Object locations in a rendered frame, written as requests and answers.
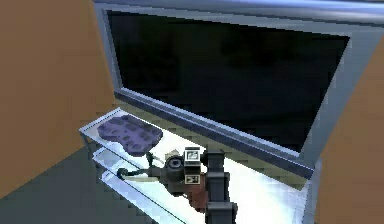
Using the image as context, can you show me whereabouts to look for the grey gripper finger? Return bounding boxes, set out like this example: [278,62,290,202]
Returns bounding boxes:
[145,151,167,168]
[116,167,151,180]

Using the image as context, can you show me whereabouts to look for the brown red figure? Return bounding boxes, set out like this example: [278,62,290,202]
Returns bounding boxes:
[185,182,210,214]

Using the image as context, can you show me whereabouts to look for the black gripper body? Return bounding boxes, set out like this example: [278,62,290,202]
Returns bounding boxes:
[148,154,188,198]

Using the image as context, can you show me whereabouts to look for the white glass television stand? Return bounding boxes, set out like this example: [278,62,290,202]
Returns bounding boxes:
[78,106,322,224]

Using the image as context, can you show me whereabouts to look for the purple game controller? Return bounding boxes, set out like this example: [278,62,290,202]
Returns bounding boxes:
[96,114,164,158]

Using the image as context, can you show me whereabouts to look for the grey framed black television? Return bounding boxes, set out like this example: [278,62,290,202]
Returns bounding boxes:
[93,0,384,170]

